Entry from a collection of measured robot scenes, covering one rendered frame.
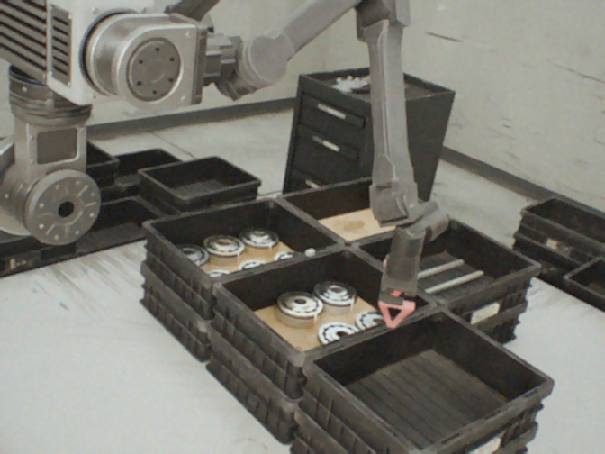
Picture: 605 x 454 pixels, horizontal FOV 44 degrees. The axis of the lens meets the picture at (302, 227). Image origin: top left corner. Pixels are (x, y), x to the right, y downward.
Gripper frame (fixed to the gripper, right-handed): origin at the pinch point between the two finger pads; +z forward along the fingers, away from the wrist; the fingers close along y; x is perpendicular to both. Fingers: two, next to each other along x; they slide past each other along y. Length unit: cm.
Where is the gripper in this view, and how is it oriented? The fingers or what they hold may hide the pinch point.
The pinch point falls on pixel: (392, 307)
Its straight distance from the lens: 152.1
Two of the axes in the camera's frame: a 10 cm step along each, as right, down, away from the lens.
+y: 1.8, -5.6, 8.1
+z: -0.9, 8.1, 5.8
